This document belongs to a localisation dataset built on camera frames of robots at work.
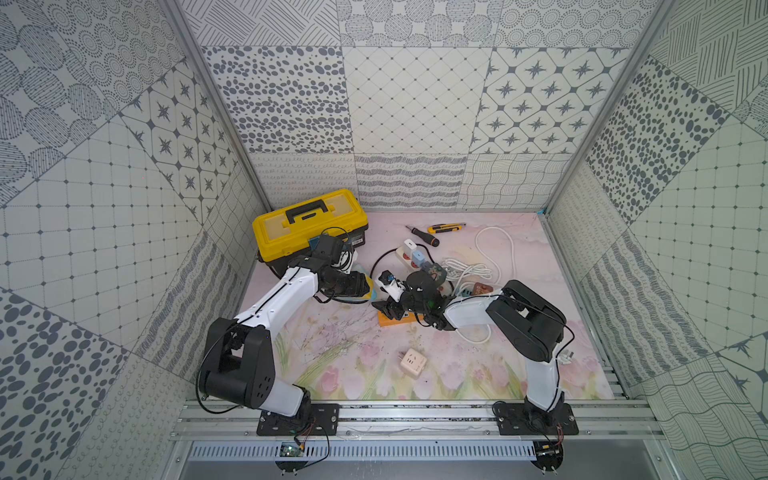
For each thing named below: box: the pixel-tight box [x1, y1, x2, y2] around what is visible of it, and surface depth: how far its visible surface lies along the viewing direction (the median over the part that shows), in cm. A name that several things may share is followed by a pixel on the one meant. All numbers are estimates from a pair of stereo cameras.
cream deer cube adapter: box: [400, 348, 427, 379], surface depth 80 cm
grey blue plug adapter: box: [412, 251, 425, 267], surface depth 100 cm
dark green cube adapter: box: [427, 262, 447, 284], surface depth 95 cm
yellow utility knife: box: [427, 223, 466, 234], surface depth 117 cm
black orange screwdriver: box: [405, 225, 440, 247], surface depth 116 cm
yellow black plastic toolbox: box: [252, 189, 369, 276], surface depth 97 cm
